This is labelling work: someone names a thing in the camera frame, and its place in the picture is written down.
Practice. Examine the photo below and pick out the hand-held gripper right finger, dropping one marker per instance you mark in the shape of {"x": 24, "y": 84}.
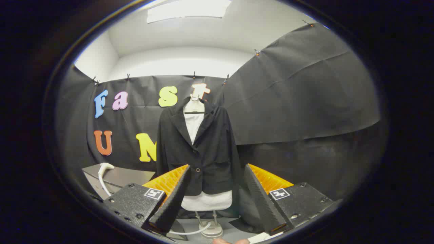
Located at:
{"x": 261, "y": 203}

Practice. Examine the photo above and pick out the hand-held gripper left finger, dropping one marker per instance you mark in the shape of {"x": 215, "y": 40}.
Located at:
{"x": 173, "y": 203}

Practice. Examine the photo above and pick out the black jacket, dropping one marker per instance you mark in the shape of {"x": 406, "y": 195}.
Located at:
{"x": 210, "y": 152}

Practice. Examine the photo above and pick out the white garment steamer head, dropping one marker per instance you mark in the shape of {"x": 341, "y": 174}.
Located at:
{"x": 105, "y": 167}

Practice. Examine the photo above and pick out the white steamer stand base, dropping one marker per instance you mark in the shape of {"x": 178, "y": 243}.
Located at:
{"x": 213, "y": 232}

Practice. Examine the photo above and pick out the grey table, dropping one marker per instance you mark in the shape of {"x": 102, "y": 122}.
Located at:
{"x": 129, "y": 176}

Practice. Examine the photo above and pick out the cream plastic hanger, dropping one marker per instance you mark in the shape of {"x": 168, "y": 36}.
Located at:
{"x": 194, "y": 107}

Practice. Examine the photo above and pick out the black backdrop cloth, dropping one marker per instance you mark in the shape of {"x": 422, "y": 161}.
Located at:
{"x": 305, "y": 84}

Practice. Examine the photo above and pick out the ceiling light panel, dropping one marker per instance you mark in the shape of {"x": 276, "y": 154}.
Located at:
{"x": 186, "y": 10}

